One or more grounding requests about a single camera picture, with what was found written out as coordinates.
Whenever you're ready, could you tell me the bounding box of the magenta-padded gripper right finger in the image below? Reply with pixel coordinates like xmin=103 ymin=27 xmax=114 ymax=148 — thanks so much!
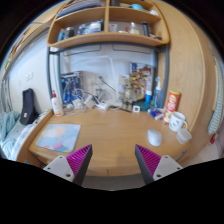
xmin=134 ymin=143 xmax=184 ymax=185

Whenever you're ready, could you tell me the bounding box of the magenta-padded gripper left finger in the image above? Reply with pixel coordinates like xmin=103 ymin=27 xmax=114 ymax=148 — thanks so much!
xmin=43 ymin=143 xmax=93 ymax=187

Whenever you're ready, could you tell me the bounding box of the grey white computer mouse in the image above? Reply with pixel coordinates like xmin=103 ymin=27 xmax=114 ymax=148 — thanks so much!
xmin=147 ymin=129 xmax=163 ymax=147

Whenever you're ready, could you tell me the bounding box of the pastel printed mouse pad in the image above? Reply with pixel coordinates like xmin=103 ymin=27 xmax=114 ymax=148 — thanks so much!
xmin=35 ymin=123 xmax=82 ymax=154

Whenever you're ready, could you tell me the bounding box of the clear plastic food container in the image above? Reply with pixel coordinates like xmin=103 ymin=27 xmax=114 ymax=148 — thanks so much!
xmin=175 ymin=127 xmax=193 ymax=145

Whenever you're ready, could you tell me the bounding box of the white printed mug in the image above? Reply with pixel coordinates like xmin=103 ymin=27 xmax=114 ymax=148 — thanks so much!
xmin=168 ymin=111 xmax=189 ymax=133

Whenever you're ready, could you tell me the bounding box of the plaid bed cover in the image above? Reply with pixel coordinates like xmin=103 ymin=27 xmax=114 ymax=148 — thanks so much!
xmin=1 ymin=113 xmax=51 ymax=161

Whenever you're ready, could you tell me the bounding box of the blue tissue packet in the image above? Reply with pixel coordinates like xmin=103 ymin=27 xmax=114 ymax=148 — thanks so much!
xmin=148 ymin=107 xmax=164 ymax=120

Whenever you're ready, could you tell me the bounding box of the white red-capped lotion bottle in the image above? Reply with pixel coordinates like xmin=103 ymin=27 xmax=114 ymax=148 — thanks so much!
xmin=50 ymin=89 xmax=65 ymax=118

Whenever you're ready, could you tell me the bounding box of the red chips can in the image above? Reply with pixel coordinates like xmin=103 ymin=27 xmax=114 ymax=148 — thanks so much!
xmin=162 ymin=89 xmax=182 ymax=124

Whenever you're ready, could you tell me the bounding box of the teal round tin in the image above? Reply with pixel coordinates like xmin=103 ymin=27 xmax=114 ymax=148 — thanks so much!
xmin=139 ymin=101 xmax=153 ymax=112

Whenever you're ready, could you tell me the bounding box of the black bag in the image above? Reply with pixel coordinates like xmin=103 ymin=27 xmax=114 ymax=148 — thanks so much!
xmin=19 ymin=87 xmax=39 ymax=126

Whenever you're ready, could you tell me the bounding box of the white charger block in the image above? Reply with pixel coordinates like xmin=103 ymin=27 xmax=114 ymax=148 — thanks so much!
xmin=84 ymin=95 xmax=98 ymax=109

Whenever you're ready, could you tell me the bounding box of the blue spray bottle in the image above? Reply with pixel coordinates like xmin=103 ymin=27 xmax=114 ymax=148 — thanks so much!
xmin=152 ymin=77 xmax=164 ymax=109

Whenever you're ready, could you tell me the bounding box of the teal blanket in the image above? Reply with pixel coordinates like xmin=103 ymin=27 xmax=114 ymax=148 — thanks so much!
xmin=0 ymin=110 xmax=21 ymax=143

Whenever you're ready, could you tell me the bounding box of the blue tube with white cap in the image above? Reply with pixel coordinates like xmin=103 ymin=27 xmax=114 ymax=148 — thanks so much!
xmin=144 ymin=89 xmax=153 ymax=104

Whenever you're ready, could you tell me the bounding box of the white power strip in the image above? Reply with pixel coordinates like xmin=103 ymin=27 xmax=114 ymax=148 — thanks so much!
xmin=94 ymin=101 xmax=111 ymax=112

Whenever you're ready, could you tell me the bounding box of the beige robot model figure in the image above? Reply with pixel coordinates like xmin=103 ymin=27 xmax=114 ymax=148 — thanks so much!
xmin=120 ymin=78 xmax=136 ymax=113

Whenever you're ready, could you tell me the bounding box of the blue robot model box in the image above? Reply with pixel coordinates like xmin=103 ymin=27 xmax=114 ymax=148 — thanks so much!
xmin=60 ymin=70 xmax=84 ymax=106

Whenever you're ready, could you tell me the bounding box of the wooden wall shelf unit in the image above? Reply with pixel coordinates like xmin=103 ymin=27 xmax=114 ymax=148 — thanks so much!
xmin=46 ymin=0 xmax=171 ymax=50

